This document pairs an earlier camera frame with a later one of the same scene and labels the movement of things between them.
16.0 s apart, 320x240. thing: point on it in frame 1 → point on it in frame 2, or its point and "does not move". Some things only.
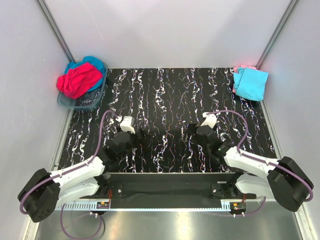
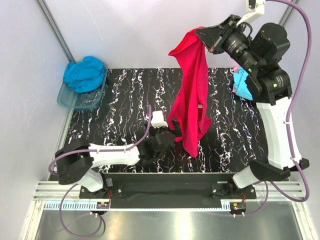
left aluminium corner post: [57, 31] does not move
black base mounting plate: [168, 190] does not move
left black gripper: [143, 140] → [177, 132]
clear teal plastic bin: [87, 101] does not move
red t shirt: [77, 81] → [189, 113]
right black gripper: [192, 129] → [210, 35]
